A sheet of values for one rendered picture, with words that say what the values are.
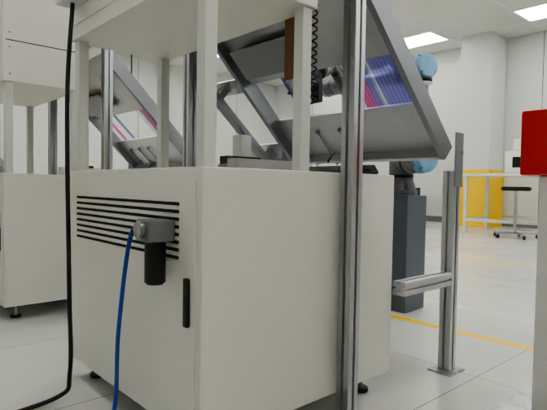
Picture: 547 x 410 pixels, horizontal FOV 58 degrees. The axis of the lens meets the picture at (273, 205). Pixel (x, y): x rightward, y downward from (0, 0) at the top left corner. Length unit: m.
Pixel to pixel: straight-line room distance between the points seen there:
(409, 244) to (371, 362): 1.05
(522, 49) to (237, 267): 8.19
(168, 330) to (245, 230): 0.27
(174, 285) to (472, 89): 7.79
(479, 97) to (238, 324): 7.69
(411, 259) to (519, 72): 6.73
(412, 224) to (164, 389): 1.56
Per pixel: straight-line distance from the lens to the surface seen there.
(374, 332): 1.43
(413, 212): 2.42
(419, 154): 1.73
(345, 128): 1.25
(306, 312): 1.20
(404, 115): 1.67
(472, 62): 8.69
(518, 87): 8.87
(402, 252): 2.39
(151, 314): 1.17
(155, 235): 1.03
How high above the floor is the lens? 0.58
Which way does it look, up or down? 2 degrees down
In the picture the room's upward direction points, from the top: 1 degrees clockwise
